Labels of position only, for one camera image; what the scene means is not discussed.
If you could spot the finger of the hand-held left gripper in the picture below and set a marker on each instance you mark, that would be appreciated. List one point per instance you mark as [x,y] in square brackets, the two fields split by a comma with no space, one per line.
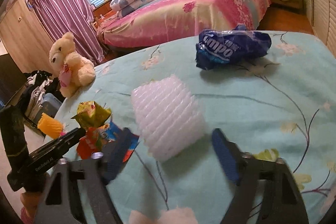
[76,134]

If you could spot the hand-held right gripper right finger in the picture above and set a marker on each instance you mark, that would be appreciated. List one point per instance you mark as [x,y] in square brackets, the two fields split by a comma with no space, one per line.
[225,155]

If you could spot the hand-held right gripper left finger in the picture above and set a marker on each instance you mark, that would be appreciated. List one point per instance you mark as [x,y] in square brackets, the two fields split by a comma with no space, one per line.
[118,153]

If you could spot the red snack wrapper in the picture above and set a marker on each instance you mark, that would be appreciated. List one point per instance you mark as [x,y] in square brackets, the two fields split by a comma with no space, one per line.
[92,141]

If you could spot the yellow green wrapper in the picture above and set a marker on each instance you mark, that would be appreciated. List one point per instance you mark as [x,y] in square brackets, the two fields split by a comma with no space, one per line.
[92,113]

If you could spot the orange foam net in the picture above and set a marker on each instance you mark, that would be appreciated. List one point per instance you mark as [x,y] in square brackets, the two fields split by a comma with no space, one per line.
[48,124]

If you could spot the white foam wrap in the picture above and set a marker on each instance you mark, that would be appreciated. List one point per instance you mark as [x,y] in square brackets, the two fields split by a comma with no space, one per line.
[168,119]

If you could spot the white foam block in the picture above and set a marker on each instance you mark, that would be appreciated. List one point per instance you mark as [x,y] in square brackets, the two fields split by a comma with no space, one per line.
[162,217]

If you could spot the blue plastic wrapper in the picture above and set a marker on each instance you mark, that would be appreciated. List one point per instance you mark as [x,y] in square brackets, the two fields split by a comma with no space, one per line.
[231,50]

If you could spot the person's left hand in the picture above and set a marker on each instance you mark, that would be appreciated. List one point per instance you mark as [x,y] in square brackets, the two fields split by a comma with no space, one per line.
[30,199]

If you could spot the small pink wrapper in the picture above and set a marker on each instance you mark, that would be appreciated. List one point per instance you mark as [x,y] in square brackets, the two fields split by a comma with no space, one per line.
[63,132]

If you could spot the blue suitcase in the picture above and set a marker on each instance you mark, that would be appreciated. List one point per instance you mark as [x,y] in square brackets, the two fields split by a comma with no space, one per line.
[50,107]

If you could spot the light blue floral tablecloth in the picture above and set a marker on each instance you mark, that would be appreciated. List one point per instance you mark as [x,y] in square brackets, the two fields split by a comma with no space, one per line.
[262,113]

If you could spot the pile of clothes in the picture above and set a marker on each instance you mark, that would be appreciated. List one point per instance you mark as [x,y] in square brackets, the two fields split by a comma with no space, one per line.
[39,87]

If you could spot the cream teddy bear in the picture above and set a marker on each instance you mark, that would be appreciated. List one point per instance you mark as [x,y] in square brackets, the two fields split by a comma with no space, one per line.
[76,66]

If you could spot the dark screen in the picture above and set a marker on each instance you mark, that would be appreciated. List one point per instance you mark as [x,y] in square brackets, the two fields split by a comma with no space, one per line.
[10,77]

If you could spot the light wooden wardrobe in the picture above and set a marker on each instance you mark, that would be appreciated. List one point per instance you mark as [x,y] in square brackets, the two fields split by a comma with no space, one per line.
[23,35]

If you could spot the wide pink satin curtain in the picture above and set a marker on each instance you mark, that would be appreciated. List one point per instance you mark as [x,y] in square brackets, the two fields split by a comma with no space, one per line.
[68,19]

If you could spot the bed with pink floral sheet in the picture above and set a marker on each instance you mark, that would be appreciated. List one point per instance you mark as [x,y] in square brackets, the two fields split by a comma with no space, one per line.
[183,11]

